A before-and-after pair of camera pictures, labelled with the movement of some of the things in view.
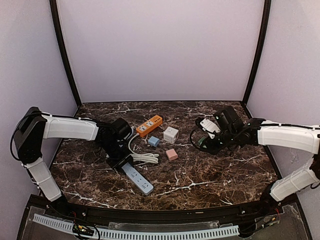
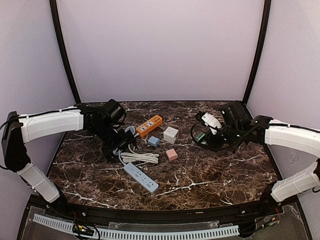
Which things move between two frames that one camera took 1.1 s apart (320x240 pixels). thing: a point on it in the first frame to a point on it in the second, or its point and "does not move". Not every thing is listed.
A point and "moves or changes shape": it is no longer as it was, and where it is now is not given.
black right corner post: (266, 14) does not move
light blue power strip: (142, 183) moves or changes shape
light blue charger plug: (154, 141) does not move
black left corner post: (63, 49) does not move
